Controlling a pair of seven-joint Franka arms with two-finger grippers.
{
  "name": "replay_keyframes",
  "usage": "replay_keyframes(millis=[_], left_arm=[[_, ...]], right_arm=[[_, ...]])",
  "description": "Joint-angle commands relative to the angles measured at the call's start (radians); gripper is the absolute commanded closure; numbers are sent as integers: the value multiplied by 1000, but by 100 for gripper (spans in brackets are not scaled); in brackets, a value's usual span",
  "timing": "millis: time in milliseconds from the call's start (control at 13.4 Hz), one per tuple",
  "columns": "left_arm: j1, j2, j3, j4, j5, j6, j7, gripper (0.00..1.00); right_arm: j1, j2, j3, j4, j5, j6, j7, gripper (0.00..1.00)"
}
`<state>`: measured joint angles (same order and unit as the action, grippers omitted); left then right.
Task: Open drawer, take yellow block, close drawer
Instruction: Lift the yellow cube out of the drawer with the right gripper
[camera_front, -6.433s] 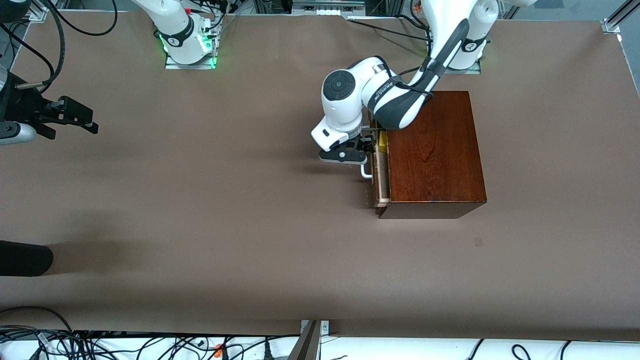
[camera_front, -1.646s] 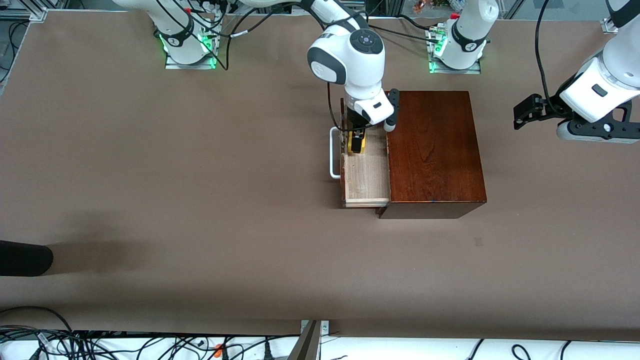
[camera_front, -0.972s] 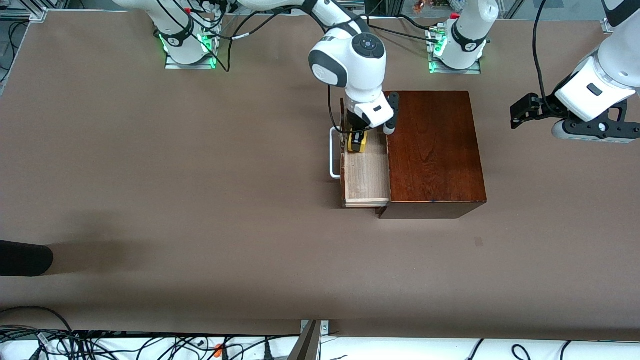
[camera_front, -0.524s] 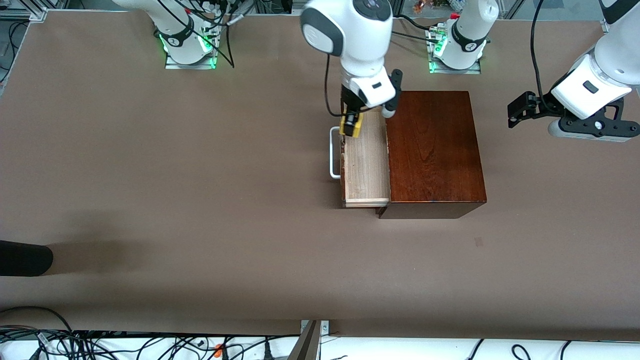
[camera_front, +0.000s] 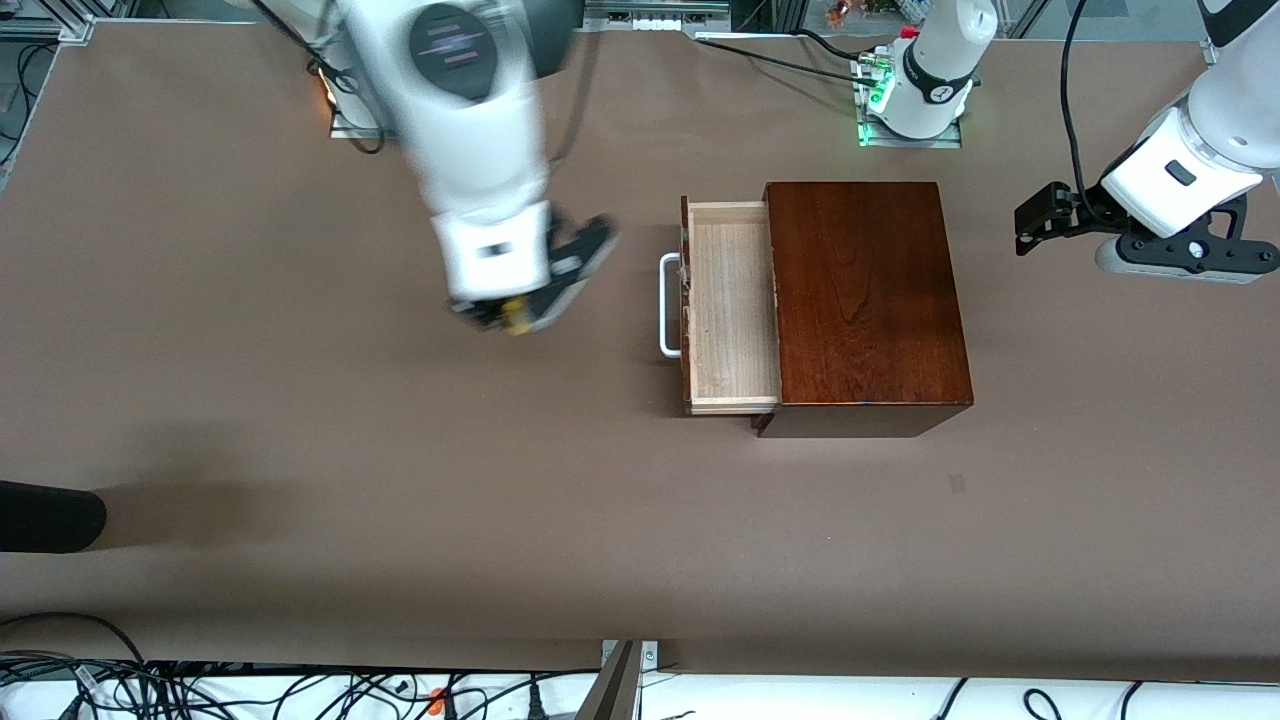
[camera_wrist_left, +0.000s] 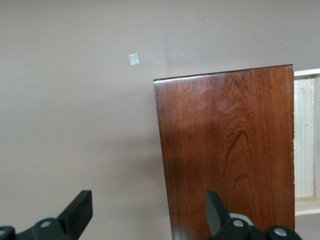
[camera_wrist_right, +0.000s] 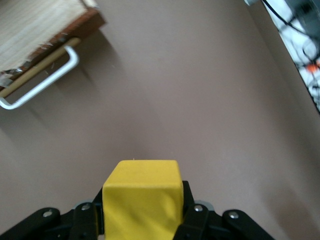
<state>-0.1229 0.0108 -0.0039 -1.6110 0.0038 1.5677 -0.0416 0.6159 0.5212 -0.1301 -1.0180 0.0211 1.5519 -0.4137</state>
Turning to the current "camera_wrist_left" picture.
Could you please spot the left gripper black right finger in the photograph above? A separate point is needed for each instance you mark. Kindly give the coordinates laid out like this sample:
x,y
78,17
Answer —
x,y
215,212

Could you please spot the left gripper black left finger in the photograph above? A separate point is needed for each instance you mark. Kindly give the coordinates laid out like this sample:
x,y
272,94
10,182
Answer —
x,y
77,212

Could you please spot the small grey tape patch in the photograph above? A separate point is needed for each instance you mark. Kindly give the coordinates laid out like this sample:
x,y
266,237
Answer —
x,y
133,59

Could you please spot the dark brown wooden cabinet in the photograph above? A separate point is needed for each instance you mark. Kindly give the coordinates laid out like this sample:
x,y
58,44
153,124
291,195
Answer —
x,y
225,155

